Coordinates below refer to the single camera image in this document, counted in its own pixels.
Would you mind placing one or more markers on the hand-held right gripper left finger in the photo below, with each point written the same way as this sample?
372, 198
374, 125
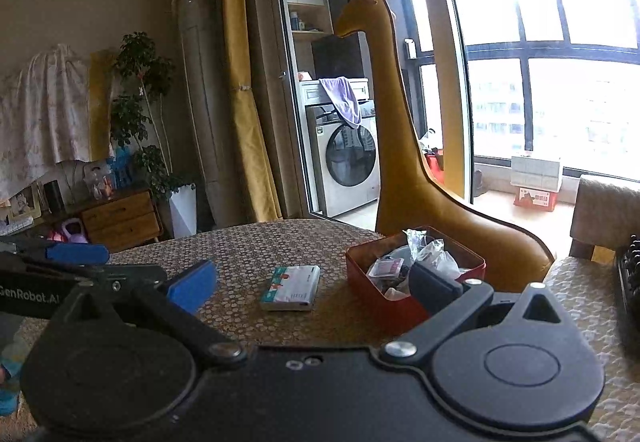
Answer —
192, 284

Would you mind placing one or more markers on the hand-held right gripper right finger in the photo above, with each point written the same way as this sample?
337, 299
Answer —
435, 287

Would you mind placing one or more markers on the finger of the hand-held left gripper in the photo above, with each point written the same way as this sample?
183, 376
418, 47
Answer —
80, 254
140, 273

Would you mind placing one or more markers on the clear plastic bag dark contents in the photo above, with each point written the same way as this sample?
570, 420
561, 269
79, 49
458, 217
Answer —
430, 252

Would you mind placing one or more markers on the small pink white packet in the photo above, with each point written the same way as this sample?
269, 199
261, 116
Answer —
386, 268

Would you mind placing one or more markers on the red rectangular box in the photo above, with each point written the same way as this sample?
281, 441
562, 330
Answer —
370, 307

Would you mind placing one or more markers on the purple kettlebell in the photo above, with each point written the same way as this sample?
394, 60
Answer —
75, 232

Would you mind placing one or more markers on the pink toy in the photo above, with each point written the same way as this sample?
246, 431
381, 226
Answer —
55, 236

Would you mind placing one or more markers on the wooden drawer cabinet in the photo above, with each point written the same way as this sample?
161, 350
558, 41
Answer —
120, 217

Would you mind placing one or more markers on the black speaker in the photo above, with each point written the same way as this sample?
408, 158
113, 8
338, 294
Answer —
54, 197

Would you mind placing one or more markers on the white tall planter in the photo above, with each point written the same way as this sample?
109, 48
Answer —
182, 212

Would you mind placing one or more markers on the doll in clear case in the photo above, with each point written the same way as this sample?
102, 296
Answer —
97, 182

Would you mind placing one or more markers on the blue plastic container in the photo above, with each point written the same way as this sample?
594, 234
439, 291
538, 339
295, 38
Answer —
120, 169

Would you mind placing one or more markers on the tissue pack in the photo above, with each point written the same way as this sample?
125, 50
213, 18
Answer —
290, 287

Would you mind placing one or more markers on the red plastic container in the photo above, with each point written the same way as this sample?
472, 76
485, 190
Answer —
434, 161

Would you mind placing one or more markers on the red cardboard box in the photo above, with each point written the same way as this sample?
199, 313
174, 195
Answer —
535, 199

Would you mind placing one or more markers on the white patterned cloth cover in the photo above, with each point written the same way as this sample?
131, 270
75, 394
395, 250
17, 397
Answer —
45, 121

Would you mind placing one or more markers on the mustard yellow giraffe statue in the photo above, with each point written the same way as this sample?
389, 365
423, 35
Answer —
400, 146

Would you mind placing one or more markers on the white storage box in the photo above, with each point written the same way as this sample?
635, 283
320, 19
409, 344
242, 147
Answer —
535, 171

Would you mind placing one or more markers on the white washing machine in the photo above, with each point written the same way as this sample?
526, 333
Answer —
320, 161

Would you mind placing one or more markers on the yellow curtain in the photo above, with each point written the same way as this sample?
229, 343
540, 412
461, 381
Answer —
245, 121

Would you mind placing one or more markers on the chair with beige cover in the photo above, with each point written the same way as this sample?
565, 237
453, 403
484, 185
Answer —
600, 207

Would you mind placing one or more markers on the grey covered standing air conditioner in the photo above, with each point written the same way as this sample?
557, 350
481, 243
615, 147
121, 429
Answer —
197, 96

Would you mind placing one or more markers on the black beaded seat cushion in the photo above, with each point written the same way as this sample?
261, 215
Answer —
630, 282

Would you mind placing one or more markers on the purple cloth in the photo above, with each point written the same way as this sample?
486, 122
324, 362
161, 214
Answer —
345, 101

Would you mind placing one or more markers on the green leafy houseplant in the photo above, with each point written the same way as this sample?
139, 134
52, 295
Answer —
140, 56

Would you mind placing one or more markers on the black framed window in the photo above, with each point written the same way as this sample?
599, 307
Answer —
550, 71

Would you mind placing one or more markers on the photo frame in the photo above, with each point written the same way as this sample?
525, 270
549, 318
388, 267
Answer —
24, 204

